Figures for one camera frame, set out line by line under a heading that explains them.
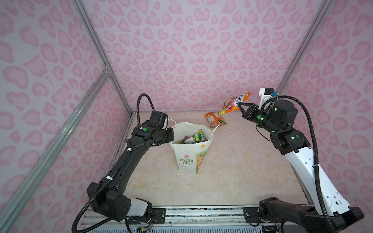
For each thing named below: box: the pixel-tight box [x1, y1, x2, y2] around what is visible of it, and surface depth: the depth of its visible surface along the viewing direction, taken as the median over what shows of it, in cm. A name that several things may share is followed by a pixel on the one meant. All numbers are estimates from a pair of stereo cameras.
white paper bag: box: [169, 121, 214, 175], surface depth 82 cm
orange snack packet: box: [204, 112, 227, 129], surface depth 112 cm
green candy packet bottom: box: [178, 129, 204, 145], surface depth 86 cm
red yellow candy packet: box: [216, 91, 252, 116], surface depth 67 cm
